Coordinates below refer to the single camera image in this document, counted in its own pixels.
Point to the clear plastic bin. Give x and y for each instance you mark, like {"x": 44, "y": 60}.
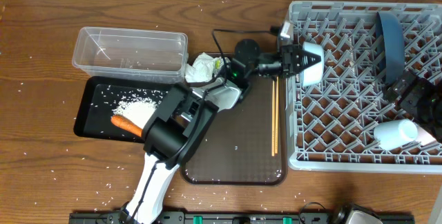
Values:
{"x": 132, "y": 54}

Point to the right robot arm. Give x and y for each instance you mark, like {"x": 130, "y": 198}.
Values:
{"x": 433, "y": 126}

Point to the grey dishwasher rack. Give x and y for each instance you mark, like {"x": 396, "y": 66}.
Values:
{"x": 330, "y": 124}

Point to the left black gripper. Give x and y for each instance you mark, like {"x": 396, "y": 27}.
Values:
{"x": 285, "y": 63}

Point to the light blue cup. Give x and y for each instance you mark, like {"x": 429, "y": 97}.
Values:
{"x": 394, "y": 134}

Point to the blue plate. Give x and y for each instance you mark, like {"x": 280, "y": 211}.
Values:
{"x": 389, "y": 27}

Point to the black tray bin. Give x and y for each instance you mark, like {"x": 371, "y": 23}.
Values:
{"x": 104, "y": 97}

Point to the brown serving tray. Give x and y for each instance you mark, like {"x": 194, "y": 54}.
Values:
{"x": 236, "y": 149}

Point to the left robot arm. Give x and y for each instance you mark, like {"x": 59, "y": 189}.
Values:
{"x": 176, "y": 128}

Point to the white tissue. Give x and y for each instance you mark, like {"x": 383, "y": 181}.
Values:
{"x": 202, "y": 69}

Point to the orange carrot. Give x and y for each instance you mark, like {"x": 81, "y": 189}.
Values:
{"x": 125, "y": 124}

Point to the light blue rice bowl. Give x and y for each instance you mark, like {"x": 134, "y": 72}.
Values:
{"x": 313, "y": 74}

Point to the pink small cup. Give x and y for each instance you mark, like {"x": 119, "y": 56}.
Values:
{"x": 423, "y": 137}

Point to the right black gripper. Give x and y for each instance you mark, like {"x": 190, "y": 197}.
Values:
{"x": 399, "y": 88}

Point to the white rice pile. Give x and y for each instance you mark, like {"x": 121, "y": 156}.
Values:
{"x": 138, "y": 110}

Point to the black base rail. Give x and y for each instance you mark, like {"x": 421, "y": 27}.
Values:
{"x": 311, "y": 213}

